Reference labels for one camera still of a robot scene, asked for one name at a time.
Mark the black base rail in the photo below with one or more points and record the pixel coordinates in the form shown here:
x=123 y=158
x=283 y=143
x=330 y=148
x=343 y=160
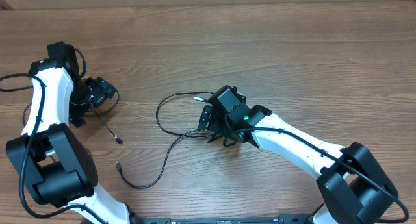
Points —
x=281 y=219

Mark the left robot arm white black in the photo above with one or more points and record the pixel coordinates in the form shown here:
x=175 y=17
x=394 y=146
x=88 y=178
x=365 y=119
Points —
x=56 y=172

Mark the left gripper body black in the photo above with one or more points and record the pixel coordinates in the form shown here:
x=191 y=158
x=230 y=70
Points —
x=102 y=90

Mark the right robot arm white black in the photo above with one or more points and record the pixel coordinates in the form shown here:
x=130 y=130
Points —
x=353 y=185

